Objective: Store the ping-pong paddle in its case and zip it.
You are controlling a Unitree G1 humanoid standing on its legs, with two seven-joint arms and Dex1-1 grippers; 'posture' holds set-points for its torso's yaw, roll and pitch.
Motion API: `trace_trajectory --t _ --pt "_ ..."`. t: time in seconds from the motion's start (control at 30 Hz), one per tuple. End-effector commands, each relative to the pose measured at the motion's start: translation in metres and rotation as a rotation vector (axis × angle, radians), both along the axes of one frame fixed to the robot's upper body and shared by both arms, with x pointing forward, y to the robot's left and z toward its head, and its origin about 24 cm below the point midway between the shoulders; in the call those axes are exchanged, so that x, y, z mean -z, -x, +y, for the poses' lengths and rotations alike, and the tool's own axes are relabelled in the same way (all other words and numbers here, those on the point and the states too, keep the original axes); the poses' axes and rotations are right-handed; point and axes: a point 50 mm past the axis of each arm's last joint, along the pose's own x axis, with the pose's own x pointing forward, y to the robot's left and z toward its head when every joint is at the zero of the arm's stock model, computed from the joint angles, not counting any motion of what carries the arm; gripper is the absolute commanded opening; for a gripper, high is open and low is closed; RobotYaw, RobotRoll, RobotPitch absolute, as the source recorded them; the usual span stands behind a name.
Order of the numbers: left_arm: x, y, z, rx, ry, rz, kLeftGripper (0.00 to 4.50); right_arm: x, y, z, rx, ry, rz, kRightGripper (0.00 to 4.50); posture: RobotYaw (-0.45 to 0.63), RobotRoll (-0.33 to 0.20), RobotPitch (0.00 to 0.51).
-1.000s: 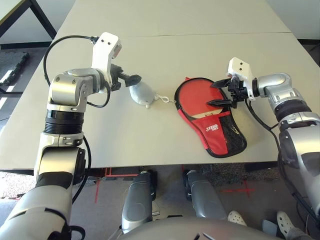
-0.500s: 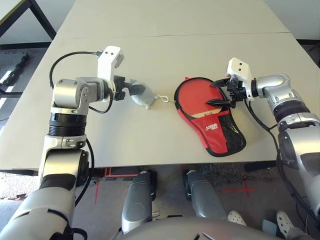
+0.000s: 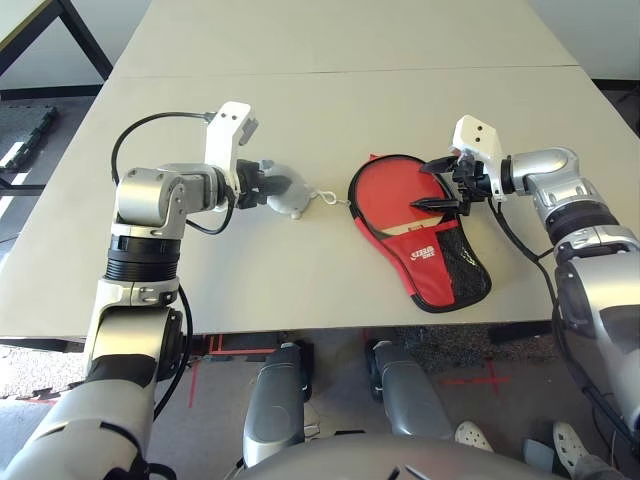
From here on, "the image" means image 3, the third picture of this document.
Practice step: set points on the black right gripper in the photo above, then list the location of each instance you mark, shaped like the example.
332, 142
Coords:
470, 185

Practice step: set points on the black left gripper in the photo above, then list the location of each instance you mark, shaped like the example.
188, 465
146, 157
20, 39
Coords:
250, 185

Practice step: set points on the red and black paddle case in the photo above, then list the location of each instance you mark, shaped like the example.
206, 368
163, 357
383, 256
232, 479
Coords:
430, 280

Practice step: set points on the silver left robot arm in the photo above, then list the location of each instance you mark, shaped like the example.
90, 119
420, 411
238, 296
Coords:
145, 195

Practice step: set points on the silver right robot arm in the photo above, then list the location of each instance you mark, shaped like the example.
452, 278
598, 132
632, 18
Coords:
565, 170

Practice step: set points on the dark speckled foam mat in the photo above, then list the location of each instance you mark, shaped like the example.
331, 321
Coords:
440, 342

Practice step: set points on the black table underframe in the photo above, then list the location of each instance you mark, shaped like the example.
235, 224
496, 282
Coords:
520, 332

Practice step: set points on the grey right robot leg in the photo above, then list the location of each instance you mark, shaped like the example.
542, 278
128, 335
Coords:
410, 395

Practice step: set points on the grey robot leg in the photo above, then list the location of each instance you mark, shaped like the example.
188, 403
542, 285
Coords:
410, 395
275, 410

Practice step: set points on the black-framed side table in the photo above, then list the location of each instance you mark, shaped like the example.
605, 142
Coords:
87, 41

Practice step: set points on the grey left robot leg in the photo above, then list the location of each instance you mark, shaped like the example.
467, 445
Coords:
275, 410

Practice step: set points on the white perforated clog shoe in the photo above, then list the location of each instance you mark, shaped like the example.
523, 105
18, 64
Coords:
570, 445
472, 436

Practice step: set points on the grey foot pedal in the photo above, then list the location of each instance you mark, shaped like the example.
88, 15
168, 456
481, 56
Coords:
539, 455

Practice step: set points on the puzzle-edged speckled foam mat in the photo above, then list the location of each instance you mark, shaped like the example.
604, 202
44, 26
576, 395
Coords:
35, 370

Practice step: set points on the grey trouser leg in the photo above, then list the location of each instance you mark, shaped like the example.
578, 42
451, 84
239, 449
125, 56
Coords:
597, 467

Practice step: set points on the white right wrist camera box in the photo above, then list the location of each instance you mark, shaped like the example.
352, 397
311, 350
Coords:
477, 137

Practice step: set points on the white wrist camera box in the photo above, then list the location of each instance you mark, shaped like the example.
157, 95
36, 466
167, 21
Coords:
477, 137
225, 135

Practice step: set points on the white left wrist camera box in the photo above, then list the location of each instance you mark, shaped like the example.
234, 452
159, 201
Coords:
225, 135

